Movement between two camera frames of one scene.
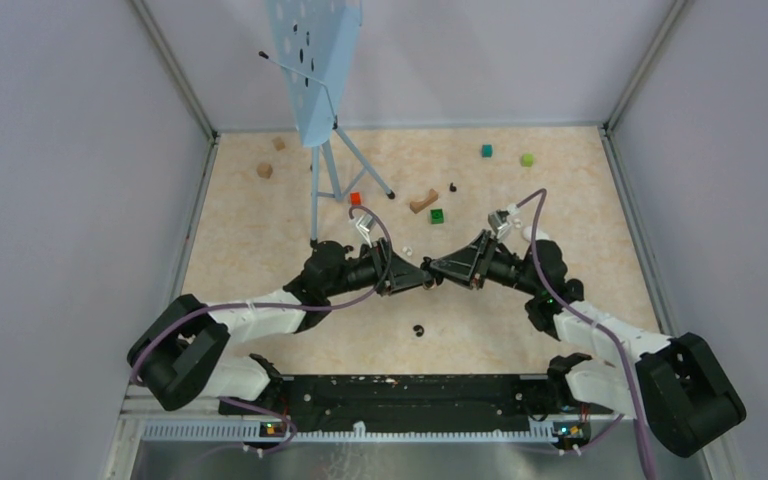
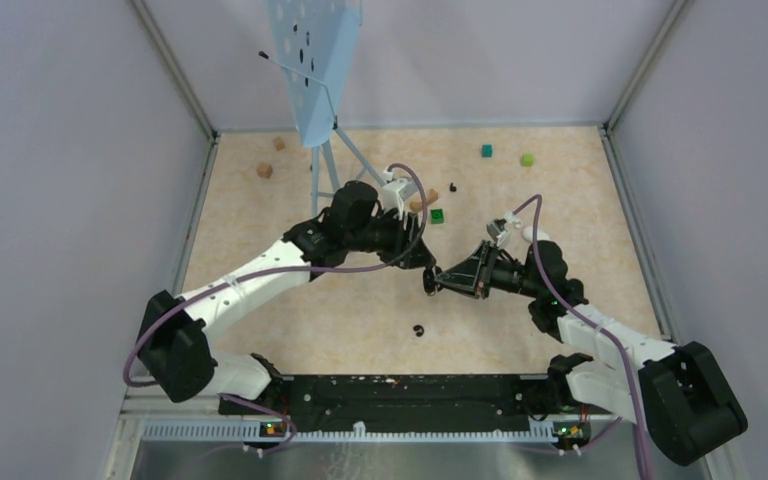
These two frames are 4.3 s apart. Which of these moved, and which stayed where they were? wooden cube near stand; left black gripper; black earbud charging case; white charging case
Moved: left black gripper
Stayed: black earbud charging case; white charging case; wooden cube near stand
